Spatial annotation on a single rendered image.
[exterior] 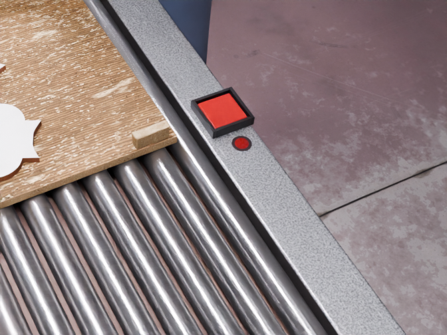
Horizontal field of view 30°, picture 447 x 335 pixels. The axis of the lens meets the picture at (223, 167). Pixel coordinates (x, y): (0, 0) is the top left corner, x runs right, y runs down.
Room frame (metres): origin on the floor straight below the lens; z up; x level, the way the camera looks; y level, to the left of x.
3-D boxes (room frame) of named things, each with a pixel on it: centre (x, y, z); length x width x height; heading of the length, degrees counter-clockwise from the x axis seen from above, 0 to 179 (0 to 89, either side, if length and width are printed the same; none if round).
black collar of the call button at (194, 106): (0.92, 0.01, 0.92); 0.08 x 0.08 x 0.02; 35
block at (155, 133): (0.83, 0.12, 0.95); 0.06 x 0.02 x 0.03; 126
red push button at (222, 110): (0.92, 0.01, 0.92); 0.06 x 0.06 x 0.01; 35
